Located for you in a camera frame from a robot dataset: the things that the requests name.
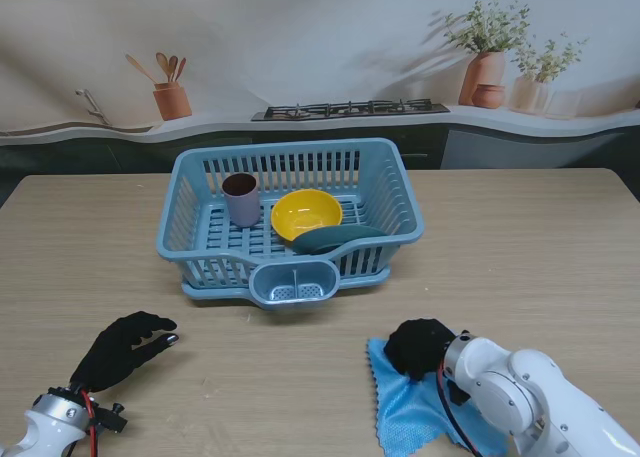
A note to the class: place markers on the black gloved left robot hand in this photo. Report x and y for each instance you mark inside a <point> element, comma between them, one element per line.
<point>117,352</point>

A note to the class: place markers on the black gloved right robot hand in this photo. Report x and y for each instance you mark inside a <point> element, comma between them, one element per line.
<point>417,349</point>

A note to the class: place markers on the blue microfibre cloth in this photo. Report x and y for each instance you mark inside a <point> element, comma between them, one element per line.
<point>410,417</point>

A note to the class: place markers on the teal plate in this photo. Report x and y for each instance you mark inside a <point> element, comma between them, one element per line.
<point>330,239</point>

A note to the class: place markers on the yellow bowl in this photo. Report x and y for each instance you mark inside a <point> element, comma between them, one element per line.
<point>305,217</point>

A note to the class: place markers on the lilac plastic cup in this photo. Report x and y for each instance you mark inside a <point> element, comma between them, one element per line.
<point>242,204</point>

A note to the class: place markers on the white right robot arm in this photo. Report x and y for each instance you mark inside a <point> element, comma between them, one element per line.
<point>540,402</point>

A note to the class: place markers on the light blue dish rack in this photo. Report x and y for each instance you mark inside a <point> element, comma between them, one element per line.
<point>210,293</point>

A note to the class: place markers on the blue plastic dish rack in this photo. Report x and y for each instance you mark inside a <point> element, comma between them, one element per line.
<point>400,212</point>

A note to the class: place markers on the blue cutlery holder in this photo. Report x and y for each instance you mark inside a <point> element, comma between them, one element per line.
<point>292,277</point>

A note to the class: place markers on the printed kitchen backdrop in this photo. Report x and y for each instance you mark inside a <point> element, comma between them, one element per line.
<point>320,42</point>

